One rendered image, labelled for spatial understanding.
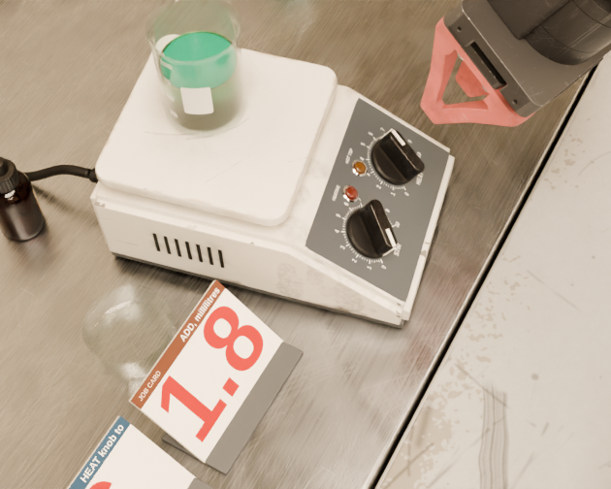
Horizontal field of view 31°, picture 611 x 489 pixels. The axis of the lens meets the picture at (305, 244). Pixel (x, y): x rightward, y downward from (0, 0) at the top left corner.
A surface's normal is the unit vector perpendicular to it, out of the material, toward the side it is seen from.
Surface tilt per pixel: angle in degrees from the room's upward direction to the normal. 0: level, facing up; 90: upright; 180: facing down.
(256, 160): 0
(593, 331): 0
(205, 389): 40
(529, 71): 30
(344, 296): 90
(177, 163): 0
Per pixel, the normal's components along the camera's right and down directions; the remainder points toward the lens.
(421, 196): 0.46, -0.35
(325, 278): -0.29, 0.81
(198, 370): 0.54, -0.15
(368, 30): -0.03, -0.54
